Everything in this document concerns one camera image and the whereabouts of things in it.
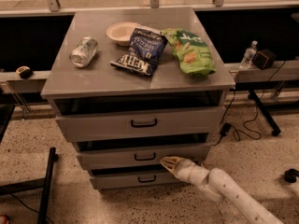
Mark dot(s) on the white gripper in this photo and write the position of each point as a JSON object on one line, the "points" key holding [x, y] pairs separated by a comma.
{"points": [[187, 169]]}

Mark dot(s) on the grey drawer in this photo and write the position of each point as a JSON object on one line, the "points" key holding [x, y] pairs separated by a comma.
{"points": [[132, 179], [140, 156], [146, 123]]}

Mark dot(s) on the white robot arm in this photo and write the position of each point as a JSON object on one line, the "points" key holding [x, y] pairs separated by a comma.
{"points": [[217, 185]]}

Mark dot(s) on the grey bottom drawer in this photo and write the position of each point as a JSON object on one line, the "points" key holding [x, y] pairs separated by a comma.
{"points": [[132, 179]]}

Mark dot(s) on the grey top drawer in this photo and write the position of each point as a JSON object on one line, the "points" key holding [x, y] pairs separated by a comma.
{"points": [[146, 123]]}

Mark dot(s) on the grey drawer cabinet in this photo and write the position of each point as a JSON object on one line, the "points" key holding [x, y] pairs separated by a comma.
{"points": [[102, 88]]}

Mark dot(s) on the black table leg with caster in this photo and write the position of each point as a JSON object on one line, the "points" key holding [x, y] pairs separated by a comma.
{"points": [[275, 129]]}

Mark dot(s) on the green snack bag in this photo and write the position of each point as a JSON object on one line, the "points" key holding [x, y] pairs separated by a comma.
{"points": [[193, 53]]}

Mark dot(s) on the black chair leg right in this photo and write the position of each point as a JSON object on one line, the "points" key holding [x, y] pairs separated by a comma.
{"points": [[291, 175]]}

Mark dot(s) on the blue Kettle chip bag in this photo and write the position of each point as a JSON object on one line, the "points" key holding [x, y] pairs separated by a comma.
{"points": [[142, 57]]}

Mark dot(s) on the clear water bottle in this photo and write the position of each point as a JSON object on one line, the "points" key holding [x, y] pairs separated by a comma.
{"points": [[249, 55]]}

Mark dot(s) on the small black box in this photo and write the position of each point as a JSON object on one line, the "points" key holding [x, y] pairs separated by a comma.
{"points": [[264, 59]]}

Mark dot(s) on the white paper bowl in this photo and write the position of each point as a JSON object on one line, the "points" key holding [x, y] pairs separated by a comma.
{"points": [[121, 32]]}

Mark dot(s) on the silver soda can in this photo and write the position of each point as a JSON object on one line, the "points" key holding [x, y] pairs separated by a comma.
{"points": [[82, 55]]}

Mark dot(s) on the yellow black tape measure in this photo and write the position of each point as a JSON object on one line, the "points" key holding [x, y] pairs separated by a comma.
{"points": [[24, 72]]}

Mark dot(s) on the black power adapter with cable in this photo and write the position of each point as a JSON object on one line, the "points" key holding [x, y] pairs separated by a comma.
{"points": [[226, 126]]}

